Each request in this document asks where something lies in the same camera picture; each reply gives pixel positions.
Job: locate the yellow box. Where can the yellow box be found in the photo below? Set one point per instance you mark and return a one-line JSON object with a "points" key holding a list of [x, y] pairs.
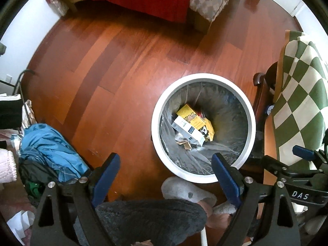
{"points": [[187, 112]]}

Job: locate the yellow panda snack packet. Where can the yellow panda snack packet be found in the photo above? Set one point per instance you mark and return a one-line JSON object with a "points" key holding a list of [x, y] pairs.
{"points": [[207, 130]]}

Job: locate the brown wrapper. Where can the brown wrapper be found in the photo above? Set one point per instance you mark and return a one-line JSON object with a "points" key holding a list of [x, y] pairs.
{"points": [[185, 144]]}

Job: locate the person's dark fuzzy trousers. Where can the person's dark fuzzy trousers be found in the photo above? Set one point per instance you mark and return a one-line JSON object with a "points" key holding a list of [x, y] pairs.
{"points": [[143, 220]]}

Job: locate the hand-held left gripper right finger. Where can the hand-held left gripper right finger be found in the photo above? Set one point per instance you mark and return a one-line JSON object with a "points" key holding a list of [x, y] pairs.
{"points": [[225, 179]]}

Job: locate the pale pink fluffy cloth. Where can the pale pink fluffy cloth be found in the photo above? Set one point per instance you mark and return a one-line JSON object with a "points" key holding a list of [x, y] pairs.
{"points": [[7, 165]]}

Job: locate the green white checkered tablecloth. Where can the green white checkered tablecloth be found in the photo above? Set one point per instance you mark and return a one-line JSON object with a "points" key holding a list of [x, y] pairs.
{"points": [[302, 102]]}

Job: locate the grey plastic bin liner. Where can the grey plastic bin liner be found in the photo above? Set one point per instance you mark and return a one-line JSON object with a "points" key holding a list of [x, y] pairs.
{"points": [[230, 112]]}

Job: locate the dark green clothing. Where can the dark green clothing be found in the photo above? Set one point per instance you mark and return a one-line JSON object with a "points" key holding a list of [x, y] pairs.
{"points": [[35, 176]]}

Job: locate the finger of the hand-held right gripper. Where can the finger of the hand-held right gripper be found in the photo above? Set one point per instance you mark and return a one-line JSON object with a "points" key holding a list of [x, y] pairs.
{"points": [[274, 164], [303, 152]]}

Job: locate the long white blue box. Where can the long white blue box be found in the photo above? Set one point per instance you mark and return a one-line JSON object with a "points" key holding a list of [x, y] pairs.
{"points": [[188, 130]]}

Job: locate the blue jacket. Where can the blue jacket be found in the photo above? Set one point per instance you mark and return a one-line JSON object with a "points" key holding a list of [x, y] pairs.
{"points": [[51, 148]]}

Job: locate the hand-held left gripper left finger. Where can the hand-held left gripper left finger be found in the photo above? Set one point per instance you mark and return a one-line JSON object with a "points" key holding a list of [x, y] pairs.
{"points": [[107, 176]]}

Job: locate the white chair leg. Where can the white chair leg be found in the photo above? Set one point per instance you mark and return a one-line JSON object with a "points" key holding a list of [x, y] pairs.
{"points": [[204, 237]]}

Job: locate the grey fluffy slipper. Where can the grey fluffy slipper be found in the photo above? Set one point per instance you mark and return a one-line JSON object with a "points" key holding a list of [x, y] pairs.
{"points": [[224, 208], [184, 189]]}

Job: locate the beige patchwork cloth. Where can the beige patchwork cloth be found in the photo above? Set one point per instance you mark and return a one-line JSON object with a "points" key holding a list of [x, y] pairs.
{"points": [[208, 0]]}

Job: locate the person's right hand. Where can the person's right hand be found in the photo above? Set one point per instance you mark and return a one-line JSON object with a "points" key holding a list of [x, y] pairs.
{"points": [[316, 225]]}

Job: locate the black metal frame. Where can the black metal frame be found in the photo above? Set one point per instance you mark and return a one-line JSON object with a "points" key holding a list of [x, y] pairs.
{"points": [[20, 79]]}

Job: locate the white round trash bin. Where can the white round trash bin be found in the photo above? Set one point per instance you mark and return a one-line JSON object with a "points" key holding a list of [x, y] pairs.
{"points": [[158, 107]]}

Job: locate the crumpled white paper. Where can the crumpled white paper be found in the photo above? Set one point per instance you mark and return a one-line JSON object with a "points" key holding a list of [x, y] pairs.
{"points": [[21, 223]]}

